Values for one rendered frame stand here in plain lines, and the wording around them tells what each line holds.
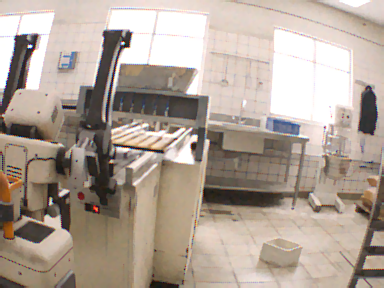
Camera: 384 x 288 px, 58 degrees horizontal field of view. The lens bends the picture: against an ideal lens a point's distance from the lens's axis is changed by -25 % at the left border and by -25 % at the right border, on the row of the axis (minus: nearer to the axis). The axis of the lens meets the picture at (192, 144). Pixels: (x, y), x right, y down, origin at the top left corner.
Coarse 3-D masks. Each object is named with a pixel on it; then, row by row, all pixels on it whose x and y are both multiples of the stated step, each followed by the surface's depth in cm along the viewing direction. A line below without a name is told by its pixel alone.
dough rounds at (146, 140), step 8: (112, 136) 224; (120, 136) 231; (128, 136) 234; (136, 136) 243; (144, 136) 243; (152, 136) 248; (160, 136) 253; (168, 136) 258; (128, 144) 206; (136, 144) 212; (144, 144) 209; (152, 144) 223; (160, 144) 217; (168, 144) 235
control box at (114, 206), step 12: (72, 192) 157; (84, 192) 156; (108, 192) 155; (120, 192) 155; (72, 204) 157; (84, 204) 157; (96, 204) 156; (108, 204) 156; (120, 204) 156; (108, 216) 156; (120, 216) 156
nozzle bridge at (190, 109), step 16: (80, 96) 226; (128, 96) 232; (144, 96) 232; (160, 96) 231; (176, 96) 230; (192, 96) 221; (208, 96) 221; (80, 112) 227; (112, 112) 229; (128, 112) 232; (160, 112) 232; (176, 112) 231; (192, 112) 231; (208, 112) 235
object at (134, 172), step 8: (176, 136) 290; (152, 152) 202; (144, 160) 177; (152, 160) 199; (128, 168) 153; (136, 168) 159; (144, 168) 179; (128, 176) 154; (136, 176) 162; (128, 184) 154
